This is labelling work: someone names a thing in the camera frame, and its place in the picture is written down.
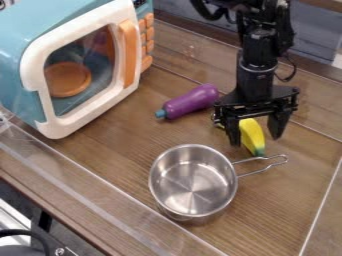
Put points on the yellow toy banana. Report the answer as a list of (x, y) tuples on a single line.
[(253, 136)]

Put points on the purple toy eggplant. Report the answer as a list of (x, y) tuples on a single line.
[(197, 99)]

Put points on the clear acrylic barrier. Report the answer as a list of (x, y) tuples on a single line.
[(119, 225)]

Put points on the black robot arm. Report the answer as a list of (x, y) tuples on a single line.
[(266, 36)]

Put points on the blue white toy microwave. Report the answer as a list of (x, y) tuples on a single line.
[(72, 55)]

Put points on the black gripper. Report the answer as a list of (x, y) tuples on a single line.
[(277, 107)]

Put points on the silver pot with handle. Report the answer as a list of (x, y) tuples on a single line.
[(193, 182)]

